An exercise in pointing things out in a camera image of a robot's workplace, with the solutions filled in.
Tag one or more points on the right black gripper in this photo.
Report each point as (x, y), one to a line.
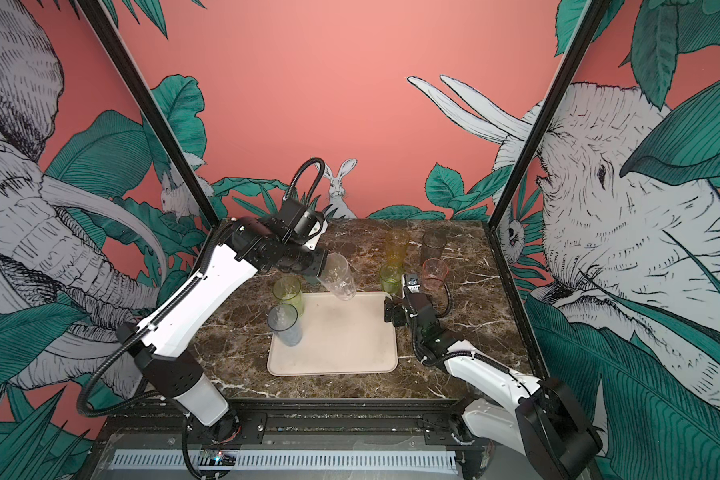
(400, 307)

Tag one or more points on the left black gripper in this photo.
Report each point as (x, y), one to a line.
(315, 262)

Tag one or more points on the light green ribbed glass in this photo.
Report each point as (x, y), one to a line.
(287, 290)

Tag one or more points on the clear glass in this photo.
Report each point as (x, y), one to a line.
(337, 277)

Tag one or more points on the grey blue glass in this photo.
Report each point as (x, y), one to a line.
(283, 321)

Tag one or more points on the beige square tray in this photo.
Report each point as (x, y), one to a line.
(338, 337)

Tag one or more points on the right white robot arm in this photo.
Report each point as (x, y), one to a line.
(540, 419)

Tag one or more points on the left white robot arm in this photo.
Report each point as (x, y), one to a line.
(159, 343)

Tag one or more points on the pink glass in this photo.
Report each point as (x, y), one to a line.
(434, 273)

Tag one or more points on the dark smoked glass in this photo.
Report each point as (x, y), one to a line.
(433, 244)

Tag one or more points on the amber tall glass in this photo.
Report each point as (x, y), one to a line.
(395, 247)

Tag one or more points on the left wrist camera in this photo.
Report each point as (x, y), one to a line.
(298, 223)

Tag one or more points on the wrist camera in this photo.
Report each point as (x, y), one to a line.
(410, 284)
(298, 223)

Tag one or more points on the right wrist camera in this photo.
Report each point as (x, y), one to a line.
(410, 284)

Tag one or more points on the left black frame post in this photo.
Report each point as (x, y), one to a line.
(98, 18)

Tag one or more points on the black frame post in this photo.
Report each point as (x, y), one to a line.
(584, 33)
(98, 18)

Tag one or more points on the white slotted cable duct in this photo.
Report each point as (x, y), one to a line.
(255, 460)

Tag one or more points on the black front rail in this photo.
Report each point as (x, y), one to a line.
(250, 420)

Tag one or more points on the right black frame post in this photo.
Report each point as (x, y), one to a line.
(584, 33)

